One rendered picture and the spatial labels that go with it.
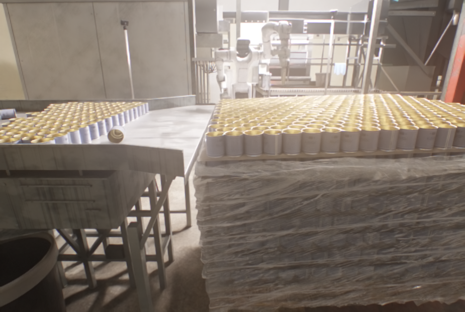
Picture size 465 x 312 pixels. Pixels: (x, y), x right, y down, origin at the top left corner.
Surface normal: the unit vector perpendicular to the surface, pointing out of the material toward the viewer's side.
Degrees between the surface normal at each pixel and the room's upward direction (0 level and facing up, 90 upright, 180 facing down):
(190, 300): 0
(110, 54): 90
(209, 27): 90
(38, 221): 90
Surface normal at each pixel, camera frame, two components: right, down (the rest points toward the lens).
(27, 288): 0.91, 0.12
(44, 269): 1.00, 0.02
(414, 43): 0.01, 0.28
